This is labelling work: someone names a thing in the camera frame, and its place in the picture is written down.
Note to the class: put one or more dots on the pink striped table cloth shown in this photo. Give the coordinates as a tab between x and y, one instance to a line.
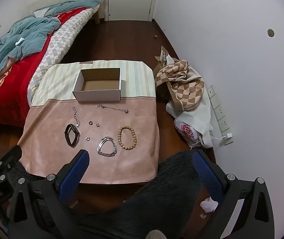
124	149

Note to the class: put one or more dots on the white charger with cable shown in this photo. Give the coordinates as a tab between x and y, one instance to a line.
227	136

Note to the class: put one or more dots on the brown checkered cloth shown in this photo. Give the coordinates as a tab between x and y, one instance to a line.
185	85

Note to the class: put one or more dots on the crumpled white tissue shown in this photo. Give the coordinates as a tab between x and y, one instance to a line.
209	205

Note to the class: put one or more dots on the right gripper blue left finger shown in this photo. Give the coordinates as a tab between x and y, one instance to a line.
70	175

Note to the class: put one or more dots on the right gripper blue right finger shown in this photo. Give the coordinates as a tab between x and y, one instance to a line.
210	174

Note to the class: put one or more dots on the white cardboard box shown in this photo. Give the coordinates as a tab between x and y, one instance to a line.
98	84

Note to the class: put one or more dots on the white wall socket strip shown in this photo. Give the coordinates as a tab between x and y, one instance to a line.
220	114

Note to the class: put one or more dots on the teal blue quilt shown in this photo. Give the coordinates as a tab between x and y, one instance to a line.
28	36

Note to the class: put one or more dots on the white plastic bag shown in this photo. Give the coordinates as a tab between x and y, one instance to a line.
196	123

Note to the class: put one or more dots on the checkered bed sheet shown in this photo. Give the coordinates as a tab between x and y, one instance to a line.
59	44

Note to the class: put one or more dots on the black smart band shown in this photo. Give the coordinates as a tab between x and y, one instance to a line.
71	135

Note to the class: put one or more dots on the red blanket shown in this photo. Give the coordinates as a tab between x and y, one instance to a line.
14	83

